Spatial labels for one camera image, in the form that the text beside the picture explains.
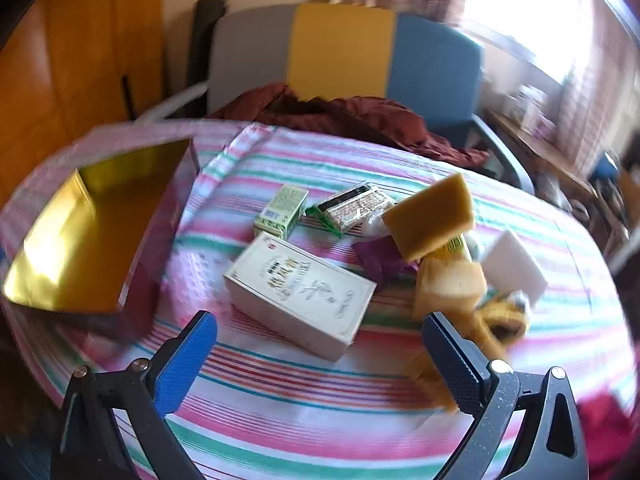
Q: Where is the purple wrapper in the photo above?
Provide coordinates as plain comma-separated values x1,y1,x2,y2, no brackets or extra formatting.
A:
352,235,421,283

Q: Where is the gold box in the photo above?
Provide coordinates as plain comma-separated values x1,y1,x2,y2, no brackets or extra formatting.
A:
2,139,201,341

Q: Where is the wooden wardrobe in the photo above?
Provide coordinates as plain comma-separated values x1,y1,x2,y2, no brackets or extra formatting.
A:
0,0,166,201

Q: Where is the blue object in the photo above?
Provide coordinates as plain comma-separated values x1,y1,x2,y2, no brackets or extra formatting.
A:
592,152,621,181

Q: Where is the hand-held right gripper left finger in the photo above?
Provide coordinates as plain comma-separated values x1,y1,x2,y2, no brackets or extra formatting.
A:
50,310,221,480

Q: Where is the grey yellow blue chair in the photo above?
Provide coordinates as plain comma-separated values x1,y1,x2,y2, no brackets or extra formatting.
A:
135,2,536,193

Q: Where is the wooden side table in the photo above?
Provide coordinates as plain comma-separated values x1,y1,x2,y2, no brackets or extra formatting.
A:
487,107,601,196

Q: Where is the white pink carton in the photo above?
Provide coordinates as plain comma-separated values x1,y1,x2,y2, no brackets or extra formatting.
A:
530,107,558,142

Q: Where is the large white carton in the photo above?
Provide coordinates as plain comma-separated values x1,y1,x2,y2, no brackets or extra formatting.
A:
223,232,377,362

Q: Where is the striped tablecloth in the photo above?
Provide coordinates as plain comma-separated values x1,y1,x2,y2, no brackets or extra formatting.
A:
0,120,636,480

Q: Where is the window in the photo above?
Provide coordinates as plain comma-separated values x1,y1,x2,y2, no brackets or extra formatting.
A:
465,0,601,81

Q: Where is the clear plastic bag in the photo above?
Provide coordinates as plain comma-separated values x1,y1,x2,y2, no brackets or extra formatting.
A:
360,212,393,238

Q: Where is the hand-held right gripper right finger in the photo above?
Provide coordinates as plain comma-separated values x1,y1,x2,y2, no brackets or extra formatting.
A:
421,311,591,480

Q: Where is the dark red garment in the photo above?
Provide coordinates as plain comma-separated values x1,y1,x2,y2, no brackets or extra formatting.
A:
210,82,488,168

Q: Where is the small green carton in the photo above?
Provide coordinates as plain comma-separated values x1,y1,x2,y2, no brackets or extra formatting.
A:
253,185,309,241

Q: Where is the clear green snack packet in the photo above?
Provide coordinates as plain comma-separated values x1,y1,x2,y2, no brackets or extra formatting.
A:
306,182,398,238

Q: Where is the white sponge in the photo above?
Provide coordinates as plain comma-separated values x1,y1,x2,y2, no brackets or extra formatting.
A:
479,230,550,306

